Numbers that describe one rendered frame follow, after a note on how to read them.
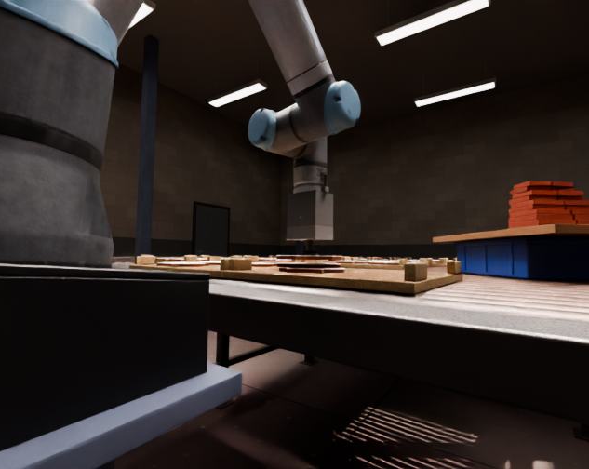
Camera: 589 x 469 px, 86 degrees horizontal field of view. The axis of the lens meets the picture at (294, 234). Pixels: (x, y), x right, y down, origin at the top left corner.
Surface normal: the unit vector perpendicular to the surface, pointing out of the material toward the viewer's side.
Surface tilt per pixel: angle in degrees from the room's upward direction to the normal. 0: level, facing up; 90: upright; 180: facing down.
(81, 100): 91
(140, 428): 90
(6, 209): 71
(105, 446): 90
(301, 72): 125
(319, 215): 90
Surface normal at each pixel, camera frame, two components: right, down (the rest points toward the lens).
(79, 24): 0.90, -0.06
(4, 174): 0.63, -0.37
